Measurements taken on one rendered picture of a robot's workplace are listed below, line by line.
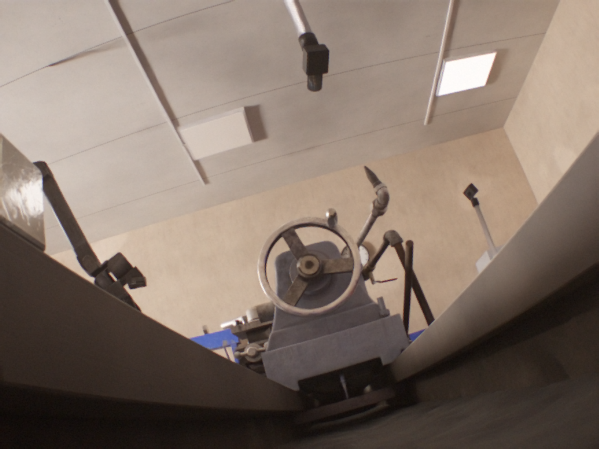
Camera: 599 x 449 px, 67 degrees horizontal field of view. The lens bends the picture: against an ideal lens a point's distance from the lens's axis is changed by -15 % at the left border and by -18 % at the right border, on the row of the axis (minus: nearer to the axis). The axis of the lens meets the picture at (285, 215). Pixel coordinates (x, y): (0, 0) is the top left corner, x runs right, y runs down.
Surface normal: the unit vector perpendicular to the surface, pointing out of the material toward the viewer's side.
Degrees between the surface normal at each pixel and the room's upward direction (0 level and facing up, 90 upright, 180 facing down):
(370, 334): 90
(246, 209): 90
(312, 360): 90
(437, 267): 90
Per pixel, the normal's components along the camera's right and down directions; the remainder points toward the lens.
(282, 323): -0.10, -0.36
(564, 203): -0.96, 0.27
